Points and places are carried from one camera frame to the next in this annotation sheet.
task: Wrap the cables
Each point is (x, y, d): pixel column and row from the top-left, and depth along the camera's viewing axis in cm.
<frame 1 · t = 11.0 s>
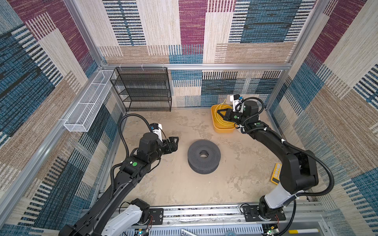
left hand: (173, 138, 73), fingers open
right hand: (217, 112, 84), fingers closed
yellow plastic bin: (220, 125, 105), point 6 cm above the table

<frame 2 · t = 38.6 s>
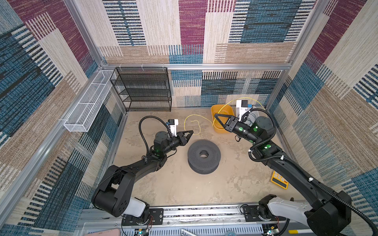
left hand: (193, 130, 79), fingers closed
right hand: (213, 118, 65), fingers closed
the named things where they were.

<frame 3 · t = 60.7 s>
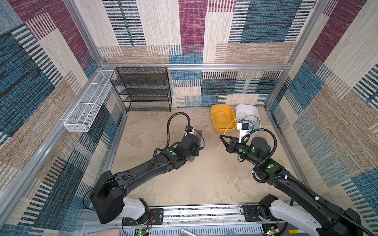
left hand: (196, 141, 80), fingers closed
right hand: (219, 139, 72), fingers closed
white plastic bin: (248, 113, 116), point 3 cm above the table
the other named things where they were.

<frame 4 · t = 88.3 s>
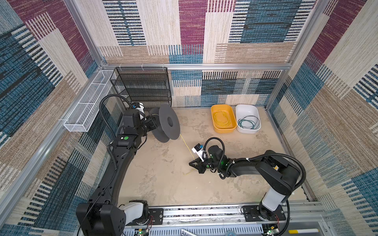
left hand: (154, 114, 76), fingers closed
right hand: (191, 166, 85), fingers closed
the named things where they were.

